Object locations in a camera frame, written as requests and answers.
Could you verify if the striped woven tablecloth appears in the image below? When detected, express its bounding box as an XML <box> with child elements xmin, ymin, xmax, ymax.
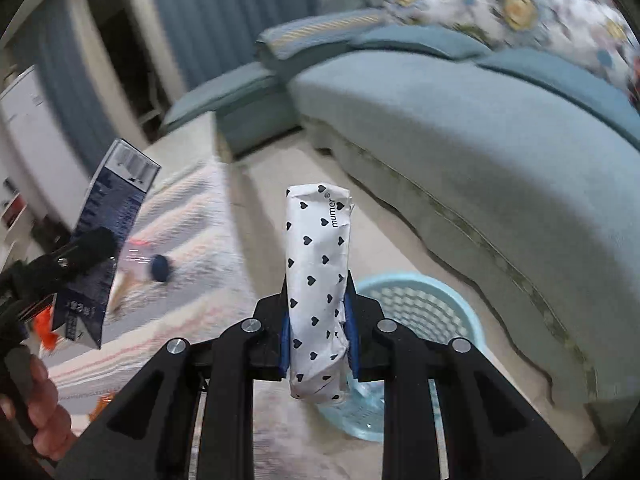
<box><xmin>47</xmin><ymin>155</ymin><xmax>331</xmax><ymax>480</ymax></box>

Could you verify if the blue curtain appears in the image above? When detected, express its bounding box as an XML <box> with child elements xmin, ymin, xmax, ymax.
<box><xmin>142</xmin><ymin>0</ymin><xmax>322</xmax><ymax>92</ymax></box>
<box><xmin>10</xmin><ymin>0</ymin><xmax>117</xmax><ymax>161</ymax></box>

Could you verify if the white refrigerator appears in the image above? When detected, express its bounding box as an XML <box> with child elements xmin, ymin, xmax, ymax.
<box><xmin>0</xmin><ymin>66</ymin><xmax>92</xmax><ymax>232</ymax></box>

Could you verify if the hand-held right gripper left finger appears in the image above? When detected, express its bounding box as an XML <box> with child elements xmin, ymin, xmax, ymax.
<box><xmin>52</xmin><ymin>280</ymin><xmax>293</xmax><ymax>480</ymax></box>

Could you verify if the plastic bottle with blue cap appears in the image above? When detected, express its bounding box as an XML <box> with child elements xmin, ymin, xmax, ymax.
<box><xmin>107</xmin><ymin>254</ymin><xmax>174</xmax><ymax>311</ymax></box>

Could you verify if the dark balcony doorway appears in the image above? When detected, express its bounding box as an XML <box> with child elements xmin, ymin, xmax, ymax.
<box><xmin>84</xmin><ymin>0</ymin><xmax>168</xmax><ymax>142</ymax></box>

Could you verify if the person's left hand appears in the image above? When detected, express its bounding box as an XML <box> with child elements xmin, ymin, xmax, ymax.
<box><xmin>0</xmin><ymin>352</ymin><xmax>77</xmax><ymax>462</ymax></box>

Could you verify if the white heart-print tissue pack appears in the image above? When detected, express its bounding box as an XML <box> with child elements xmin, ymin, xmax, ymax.
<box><xmin>284</xmin><ymin>182</ymin><xmax>356</xmax><ymax>403</ymax></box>

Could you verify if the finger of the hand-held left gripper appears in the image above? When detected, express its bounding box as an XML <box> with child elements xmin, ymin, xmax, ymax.
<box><xmin>47</xmin><ymin>226</ymin><xmax>119</xmax><ymax>281</ymax></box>

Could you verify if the orange snack wrapper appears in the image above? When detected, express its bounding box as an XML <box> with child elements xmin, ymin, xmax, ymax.
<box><xmin>86</xmin><ymin>394</ymin><xmax>117</xmax><ymax>422</ymax></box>
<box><xmin>31</xmin><ymin>306</ymin><xmax>67</xmax><ymax>355</ymax></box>

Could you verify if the blue flat cushion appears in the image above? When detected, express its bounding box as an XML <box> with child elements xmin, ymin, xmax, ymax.
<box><xmin>350</xmin><ymin>24</ymin><xmax>493</xmax><ymax>62</ymax></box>
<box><xmin>475</xmin><ymin>49</ymin><xmax>640</xmax><ymax>153</ymax></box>

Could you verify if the dark blue drink carton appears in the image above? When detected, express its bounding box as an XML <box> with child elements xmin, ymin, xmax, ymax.
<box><xmin>52</xmin><ymin>139</ymin><xmax>162</xmax><ymax>350</ymax></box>

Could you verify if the teal sofa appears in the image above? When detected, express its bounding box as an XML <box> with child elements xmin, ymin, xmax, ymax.
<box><xmin>160</xmin><ymin>0</ymin><xmax>640</xmax><ymax>411</ymax></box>

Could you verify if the light blue plastic basket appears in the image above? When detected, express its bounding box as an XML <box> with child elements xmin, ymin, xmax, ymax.
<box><xmin>317</xmin><ymin>272</ymin><xmax>476</xmax><ymax>443</ymax></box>

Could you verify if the striped sofa armrest cover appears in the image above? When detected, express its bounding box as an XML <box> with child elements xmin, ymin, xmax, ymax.
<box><xmin>256</xmin><ymin>7</ymin><xmax>387</xmax><ymax>62</ymax></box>

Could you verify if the grey-blue sofa pillow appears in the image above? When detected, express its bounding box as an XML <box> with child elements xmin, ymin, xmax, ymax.
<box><xmin>320</xmin><ymin>0</ymin><xmax>387</xmax><ymax>15</ymax></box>

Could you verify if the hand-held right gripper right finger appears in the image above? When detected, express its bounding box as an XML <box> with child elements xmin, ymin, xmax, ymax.
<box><xmin>342</xmin><ymin>270</ymin><xmax>583</xmax><ymax>480</ymax></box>

